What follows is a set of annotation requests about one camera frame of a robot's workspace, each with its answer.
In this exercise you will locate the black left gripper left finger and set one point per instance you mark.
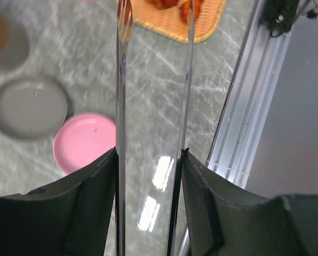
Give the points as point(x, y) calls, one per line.
point(67, 217)

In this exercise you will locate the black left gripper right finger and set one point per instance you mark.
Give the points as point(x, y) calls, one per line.
point(224, 219)

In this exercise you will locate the orange chicken wing piece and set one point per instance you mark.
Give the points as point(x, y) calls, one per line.
point(186, 6)

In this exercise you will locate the metal serving tongs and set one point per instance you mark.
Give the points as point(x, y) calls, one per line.
point(151, 125)

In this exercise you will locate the red food piece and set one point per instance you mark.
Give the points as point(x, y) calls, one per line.
point(163, 4)

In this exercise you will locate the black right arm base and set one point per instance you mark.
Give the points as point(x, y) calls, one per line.
point(279, 16)

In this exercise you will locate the pink round lid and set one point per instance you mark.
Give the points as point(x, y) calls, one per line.
point(82, 139)

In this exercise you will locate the grey round lid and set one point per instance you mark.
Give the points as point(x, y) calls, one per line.
point(32, 107)

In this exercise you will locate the grey cylindrical canister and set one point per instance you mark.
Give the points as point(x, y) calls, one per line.
point(14, 44)

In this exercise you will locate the woven bamboo tray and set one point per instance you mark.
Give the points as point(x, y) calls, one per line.
point(169, 24)

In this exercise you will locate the aluminium front rail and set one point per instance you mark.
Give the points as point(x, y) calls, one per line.
point(246, 106)

